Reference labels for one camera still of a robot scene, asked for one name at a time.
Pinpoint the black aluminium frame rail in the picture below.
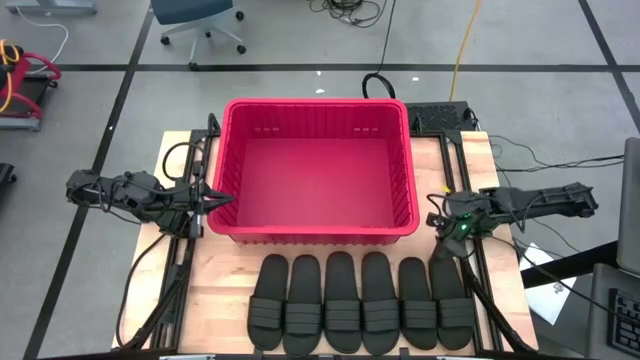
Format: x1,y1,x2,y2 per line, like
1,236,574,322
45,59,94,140
439,128,539,354
117,112,222,352

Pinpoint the red metal cart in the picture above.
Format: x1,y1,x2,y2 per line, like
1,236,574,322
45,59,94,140
0,38,63,133

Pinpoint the black computer keyboard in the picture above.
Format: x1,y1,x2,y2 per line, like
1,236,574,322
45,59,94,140
606,287,640,359

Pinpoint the black metal bar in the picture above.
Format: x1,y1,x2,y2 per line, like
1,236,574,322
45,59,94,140
519,240,619,290

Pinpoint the thin black floor cable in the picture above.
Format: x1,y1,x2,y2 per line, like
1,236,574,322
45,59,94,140
488,134,626,174
513,233,612,314

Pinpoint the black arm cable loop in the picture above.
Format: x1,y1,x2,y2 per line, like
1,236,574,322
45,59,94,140
161,141,207,182

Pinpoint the yellow floor cable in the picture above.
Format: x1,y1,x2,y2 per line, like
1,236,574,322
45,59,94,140
448,0,483,103

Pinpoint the blue office chair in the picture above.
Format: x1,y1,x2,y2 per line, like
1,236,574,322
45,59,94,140
149,0,248,71

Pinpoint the black tangled cable bundle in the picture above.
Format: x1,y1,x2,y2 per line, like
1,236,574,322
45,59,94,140
308,0,391,29

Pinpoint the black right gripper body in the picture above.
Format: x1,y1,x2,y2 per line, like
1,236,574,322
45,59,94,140
428,190,484,246

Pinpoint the long black hanging cable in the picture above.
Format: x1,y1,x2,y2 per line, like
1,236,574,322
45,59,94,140
115,232,169,349

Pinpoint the black looped floor cable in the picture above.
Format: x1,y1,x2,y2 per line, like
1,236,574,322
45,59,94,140
361,0,398,100

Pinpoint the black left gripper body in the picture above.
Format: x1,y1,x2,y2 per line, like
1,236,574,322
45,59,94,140
159,192,209,237

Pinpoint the white floor cable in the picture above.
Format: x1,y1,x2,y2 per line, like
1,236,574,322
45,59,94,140
13,5,70,76

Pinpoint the black perforated mount plate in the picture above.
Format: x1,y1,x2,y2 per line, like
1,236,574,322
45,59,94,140
403,101,477,135

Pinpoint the grey computer monitor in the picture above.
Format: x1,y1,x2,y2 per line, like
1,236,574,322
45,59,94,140
615,136,640,277

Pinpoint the grey furniture base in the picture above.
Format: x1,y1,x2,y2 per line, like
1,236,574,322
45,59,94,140
3,0,99,17

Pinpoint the grey desk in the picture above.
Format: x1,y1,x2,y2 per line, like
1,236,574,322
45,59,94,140
583,262,640,360

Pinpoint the red plastic bin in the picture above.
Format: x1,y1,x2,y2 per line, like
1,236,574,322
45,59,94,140
206,97,421,246

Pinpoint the black rubber slide sandal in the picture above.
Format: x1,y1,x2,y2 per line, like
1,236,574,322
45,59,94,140
323,250,364,355
360,250,402,357
246,253,291,352
428,253,476,352
397,256,440,352
281,254,324,358

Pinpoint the black caster base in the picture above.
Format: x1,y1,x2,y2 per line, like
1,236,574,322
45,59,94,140
0,162,18,197

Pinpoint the white paper sheet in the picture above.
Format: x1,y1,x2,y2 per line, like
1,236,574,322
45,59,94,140
519,242,577,326

